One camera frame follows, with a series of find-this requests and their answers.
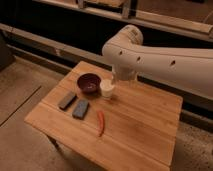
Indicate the white ceramic cup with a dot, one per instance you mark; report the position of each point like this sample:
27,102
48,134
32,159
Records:
106,88

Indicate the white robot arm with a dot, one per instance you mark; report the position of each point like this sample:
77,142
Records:
188,69

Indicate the dark red ceramic bowl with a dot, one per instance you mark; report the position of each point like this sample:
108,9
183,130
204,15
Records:
89,83

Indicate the blue grey sponge block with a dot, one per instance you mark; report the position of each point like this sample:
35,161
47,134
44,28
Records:
80,109

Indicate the wooden table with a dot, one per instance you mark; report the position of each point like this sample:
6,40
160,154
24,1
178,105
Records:
141,123

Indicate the dark grey rectangular block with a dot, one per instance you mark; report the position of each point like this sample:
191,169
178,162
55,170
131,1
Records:
69,98

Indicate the red chili pepper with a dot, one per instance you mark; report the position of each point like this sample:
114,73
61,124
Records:
101,122

